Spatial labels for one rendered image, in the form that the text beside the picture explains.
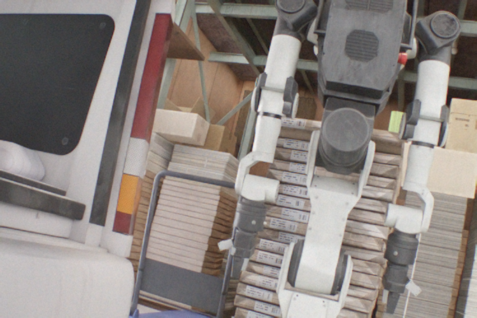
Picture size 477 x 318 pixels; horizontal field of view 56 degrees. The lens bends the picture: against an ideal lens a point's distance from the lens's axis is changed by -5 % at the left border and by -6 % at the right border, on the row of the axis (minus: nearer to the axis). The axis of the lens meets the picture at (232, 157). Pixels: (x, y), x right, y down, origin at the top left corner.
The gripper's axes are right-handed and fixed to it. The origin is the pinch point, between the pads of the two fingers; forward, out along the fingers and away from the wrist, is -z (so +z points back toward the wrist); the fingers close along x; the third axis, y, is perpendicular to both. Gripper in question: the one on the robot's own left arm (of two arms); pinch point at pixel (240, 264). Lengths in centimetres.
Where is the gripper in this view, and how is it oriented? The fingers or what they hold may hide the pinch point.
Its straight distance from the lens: 142.2
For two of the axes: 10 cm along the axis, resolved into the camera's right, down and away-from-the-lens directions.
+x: 2.1, 0.3, 9.8
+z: 2.0, -9.8, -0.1
